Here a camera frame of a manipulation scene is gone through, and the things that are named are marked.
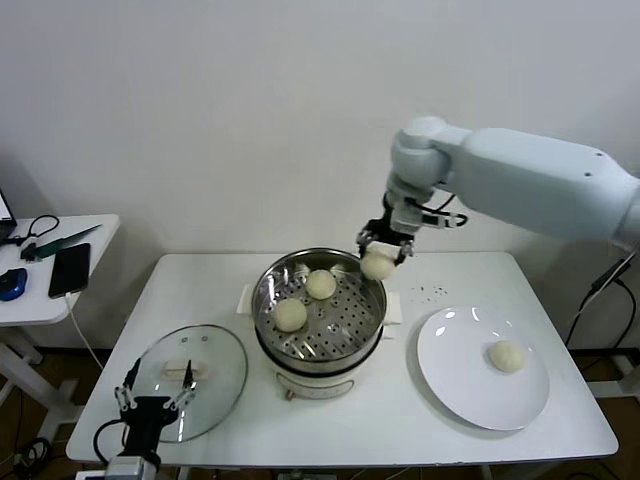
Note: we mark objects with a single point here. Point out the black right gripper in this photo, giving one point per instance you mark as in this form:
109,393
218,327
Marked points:
390,230

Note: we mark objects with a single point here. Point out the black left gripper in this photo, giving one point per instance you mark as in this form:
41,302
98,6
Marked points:
145,420

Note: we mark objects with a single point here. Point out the white steamed baozi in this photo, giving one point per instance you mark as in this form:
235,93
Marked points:
291,315
321,284
377,267
506,356

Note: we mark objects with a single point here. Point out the round glass pot lid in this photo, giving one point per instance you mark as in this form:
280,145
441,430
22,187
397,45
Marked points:
220,360

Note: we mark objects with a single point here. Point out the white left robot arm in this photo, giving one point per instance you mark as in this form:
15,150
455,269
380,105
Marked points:
132,467

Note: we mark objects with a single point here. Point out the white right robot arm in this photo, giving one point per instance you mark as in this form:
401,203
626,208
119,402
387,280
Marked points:
525,175

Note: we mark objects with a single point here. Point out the white side table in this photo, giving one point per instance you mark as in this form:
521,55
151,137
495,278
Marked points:
30,312

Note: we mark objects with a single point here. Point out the black smartphone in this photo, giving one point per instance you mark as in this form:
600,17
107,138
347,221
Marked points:
70,270

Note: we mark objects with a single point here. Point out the round white plate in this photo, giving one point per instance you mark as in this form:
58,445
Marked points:
475,380

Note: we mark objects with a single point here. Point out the blue computer mouse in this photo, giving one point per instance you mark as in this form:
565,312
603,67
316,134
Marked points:
12,285

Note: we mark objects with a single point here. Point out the small black adapter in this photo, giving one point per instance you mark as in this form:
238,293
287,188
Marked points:
31,252

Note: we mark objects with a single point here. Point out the open laptop lit screen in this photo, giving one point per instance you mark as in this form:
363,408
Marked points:
4,205

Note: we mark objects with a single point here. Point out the white stand foot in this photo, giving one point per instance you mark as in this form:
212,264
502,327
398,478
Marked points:
606,389

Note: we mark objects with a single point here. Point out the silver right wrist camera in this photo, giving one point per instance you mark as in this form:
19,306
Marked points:
406,216

